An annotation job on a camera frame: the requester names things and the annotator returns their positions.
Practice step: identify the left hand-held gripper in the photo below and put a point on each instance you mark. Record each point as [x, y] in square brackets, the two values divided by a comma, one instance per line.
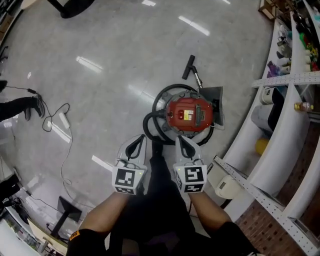
[125, 177]

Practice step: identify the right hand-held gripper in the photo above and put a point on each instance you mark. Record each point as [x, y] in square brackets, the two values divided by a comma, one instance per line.
[192, 175]

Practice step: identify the red vacuum cleaner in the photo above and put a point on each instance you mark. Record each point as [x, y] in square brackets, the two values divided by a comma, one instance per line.
[190, 107]

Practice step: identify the person's right forearm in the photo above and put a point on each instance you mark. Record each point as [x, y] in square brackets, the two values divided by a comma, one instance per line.
[210, 215]

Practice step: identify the person's left forearm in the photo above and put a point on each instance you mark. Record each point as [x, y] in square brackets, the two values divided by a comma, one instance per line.
[105, 215]

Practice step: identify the person's black shoe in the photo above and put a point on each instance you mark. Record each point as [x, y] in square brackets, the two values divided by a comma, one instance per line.
[157, 150]

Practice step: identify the white appliance with display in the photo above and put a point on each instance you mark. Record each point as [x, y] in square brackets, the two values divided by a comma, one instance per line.
[228, 186]

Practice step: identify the person's black trousers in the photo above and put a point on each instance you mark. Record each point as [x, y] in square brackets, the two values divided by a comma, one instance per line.
[162, 200]

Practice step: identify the grey metal dustpan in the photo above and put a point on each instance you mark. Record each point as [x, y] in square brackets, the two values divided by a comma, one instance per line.
[217, 93]

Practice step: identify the yellow container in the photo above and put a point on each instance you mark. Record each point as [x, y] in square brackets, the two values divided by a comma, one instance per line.
[262, 146]

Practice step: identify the white power strip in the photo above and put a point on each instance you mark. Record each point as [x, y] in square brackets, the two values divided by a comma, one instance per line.
[64, 120]

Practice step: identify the grey cylindrical container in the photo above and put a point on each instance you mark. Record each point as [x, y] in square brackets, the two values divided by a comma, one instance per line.
[260, 117]

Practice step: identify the white metal shelf rack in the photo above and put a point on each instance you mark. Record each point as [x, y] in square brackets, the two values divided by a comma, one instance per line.
[275, 140]

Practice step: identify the white round appliance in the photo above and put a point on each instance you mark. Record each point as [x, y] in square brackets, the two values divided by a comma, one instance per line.
[267, 95]

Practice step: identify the person's black shirt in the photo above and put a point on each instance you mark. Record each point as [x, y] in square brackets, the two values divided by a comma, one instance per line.
[87, 245]

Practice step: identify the black box appliance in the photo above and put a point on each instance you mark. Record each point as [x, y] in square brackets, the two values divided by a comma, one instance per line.
[277, 107]

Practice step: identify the purple cloth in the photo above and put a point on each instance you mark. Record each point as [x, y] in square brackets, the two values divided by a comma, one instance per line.
[273, 70]

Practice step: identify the clear bottle yellow cap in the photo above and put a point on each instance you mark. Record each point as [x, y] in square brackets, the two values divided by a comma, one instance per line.
[303, 106]

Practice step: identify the pile of colourful toys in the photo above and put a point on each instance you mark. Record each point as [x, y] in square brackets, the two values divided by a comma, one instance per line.
[310, 50]

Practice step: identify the wooden crate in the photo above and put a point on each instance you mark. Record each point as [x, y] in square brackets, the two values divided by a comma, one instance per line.
[268, 8]

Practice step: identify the beige pedestal table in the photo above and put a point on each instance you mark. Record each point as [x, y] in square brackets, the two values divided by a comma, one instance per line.
[70, 208]

